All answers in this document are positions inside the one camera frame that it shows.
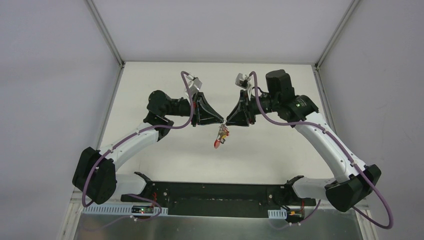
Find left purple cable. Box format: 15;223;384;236
81;70;200;231

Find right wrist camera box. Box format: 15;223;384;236
235;73;252;90

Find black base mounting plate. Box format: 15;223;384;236
139;181;317;218

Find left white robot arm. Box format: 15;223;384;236
72;90;224;205

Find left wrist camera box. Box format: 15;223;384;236
186;74;203;96

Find purple cable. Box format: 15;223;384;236
81;70;200;231
249;71;395;230

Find red handled keyring holder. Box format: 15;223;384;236
213;123;230;149

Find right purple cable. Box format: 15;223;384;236
249;71;395;230

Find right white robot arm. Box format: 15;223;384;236
226;69;382;212

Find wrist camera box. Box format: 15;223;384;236
235;73;252;90
186;74;203;96

